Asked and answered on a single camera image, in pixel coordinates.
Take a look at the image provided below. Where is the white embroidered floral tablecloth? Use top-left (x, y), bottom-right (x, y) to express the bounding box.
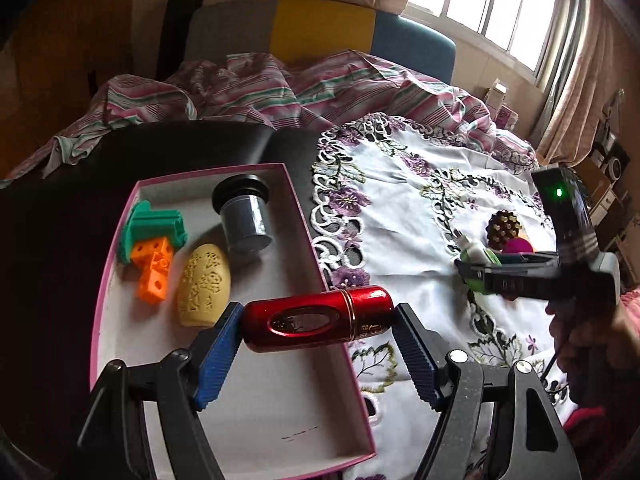
top-left (310, 112), bottom-right (576, 480)

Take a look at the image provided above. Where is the person's red clothing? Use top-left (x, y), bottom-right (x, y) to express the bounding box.
top-left (565, 400), bottom-right (640, 480)

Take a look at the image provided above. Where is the red metal cylinder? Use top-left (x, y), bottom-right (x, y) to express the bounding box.
top-left (241, 285), bottom-right (396, 353)

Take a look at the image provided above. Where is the magenta round lid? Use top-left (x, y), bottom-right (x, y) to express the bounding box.
top-left (502, 237), bottom-right (535, 256)

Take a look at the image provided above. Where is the white small box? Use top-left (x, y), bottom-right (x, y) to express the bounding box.
top-left (487, 80), bottom-right (508, 111)

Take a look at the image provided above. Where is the striped pink green bedsheet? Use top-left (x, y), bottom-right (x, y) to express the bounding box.
top-left (0, 50), bottom-right (538, 181)

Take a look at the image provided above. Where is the black rolled mat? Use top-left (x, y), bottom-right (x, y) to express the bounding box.
top-left (157, 0), bottom-right (203, 81)

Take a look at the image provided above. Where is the grey yellow blue headboard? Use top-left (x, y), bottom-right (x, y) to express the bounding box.
top-left (185, 0), bottom-right (457, 83)

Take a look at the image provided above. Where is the person's right hand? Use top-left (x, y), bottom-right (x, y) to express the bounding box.
top-left (547, 302), bottom-right (640, 401)

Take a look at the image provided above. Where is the brown massage brush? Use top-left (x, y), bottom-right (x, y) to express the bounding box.
top-left (485, 210), bottom-right (522, 251)

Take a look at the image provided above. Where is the wooden side table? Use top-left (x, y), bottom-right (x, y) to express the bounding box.
top-left (575, 160), bottom-right (633, 246)

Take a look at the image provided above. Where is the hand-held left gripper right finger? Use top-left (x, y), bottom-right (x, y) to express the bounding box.
top-left (395, 302), bottom-right (583, 480)

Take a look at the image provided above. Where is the green white round device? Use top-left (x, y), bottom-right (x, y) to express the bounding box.
top-left (457, 240), bottom-right (503, 296)

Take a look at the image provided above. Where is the orange block toy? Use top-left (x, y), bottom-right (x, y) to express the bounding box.
top-left (131, 237), bottom-right (174, 303)

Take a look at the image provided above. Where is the yellow carved oval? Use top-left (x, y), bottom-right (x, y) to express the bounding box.
top-left (176, 242), bottom-right (232, 328)

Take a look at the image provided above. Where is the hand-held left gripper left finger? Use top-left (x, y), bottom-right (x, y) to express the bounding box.
top-left (75, 301), bottom-right (245, 480)

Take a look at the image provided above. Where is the window with white frame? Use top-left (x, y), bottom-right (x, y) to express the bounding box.
top-left (405, 0), bottom-right (576, 76)

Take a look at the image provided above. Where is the pink cardboard box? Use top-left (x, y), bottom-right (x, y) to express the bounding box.
top-left (89, 162), bottom-right (377, 480)

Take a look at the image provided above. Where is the wooden wardrobe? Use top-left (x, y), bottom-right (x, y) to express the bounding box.
top-left (0, 0), bottom-right (171, 126)

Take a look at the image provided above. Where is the grey cylinder with black cap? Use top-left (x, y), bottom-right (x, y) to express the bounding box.
top-left (211, 174), bottom-right (274, 256)

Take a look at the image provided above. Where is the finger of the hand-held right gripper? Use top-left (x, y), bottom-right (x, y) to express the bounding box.
top-left (454, 259), bottom-right (556, 301)
top-left (497, 252), bottom-right (558, 265)

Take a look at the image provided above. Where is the black cable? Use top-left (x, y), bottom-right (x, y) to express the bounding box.
top-left (544, 345), bottom-right (566, 377)

